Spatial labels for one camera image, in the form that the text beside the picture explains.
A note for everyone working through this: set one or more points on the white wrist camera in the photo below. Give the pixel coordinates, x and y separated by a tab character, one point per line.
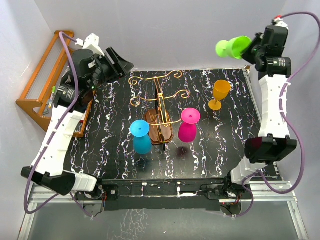
279	22
91	43

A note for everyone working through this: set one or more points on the green wine glass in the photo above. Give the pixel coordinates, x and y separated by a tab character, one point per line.
233	48

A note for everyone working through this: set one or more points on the orange wine glass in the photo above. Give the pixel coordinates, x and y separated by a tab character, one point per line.
221	89

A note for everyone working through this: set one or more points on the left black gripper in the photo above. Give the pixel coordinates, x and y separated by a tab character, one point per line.
125	66

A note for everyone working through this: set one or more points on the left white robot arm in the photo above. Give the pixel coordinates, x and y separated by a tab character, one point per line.
71	101

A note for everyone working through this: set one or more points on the blue wine glass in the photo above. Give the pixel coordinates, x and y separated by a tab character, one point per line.
141	140

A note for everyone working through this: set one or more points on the gold wire wine glass rack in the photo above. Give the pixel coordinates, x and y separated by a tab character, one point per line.
161	126

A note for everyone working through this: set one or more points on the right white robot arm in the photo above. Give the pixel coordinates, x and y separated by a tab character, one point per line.
273	142

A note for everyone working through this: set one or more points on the green capped marker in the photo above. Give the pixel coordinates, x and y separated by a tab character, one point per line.
53	89

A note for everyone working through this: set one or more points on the pink wine glass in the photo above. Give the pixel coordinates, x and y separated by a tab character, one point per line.
188	129

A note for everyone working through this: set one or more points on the orange tipped marker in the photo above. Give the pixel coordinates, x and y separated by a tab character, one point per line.
51	100

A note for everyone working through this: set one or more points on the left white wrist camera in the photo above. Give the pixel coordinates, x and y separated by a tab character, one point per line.
91	43

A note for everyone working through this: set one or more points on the orange wooden rack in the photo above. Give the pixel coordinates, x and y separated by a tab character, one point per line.
34	100

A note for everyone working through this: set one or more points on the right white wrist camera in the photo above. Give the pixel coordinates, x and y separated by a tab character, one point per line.
279	22

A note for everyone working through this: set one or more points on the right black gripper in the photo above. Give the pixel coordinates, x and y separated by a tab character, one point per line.
256	40

